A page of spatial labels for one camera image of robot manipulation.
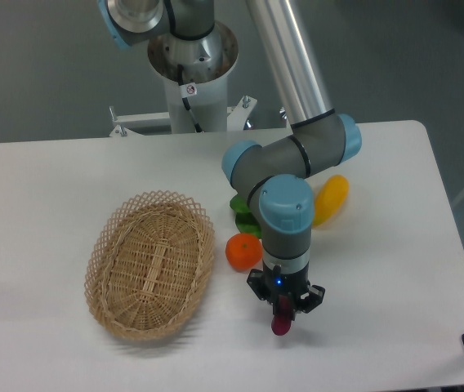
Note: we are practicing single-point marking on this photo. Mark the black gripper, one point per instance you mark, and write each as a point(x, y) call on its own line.
point(271, 284)

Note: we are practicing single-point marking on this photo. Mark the purple sweet potato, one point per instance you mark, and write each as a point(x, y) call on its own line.
point(285, 323)

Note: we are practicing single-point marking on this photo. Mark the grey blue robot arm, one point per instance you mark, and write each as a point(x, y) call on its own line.
point(271, 179)

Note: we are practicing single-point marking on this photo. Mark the orange mandarin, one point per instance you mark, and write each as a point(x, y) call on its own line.
point(243, 251)

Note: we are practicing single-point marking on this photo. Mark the green bok choy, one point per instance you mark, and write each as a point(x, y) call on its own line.
point(244, 220)

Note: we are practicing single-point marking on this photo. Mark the yellow mango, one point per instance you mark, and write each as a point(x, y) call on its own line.
point(330, 199)

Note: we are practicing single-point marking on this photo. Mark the woven wicker basket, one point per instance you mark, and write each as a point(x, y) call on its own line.
point(150, 266)

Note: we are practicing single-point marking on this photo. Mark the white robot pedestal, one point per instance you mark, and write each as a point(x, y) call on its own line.
point(195, 80)

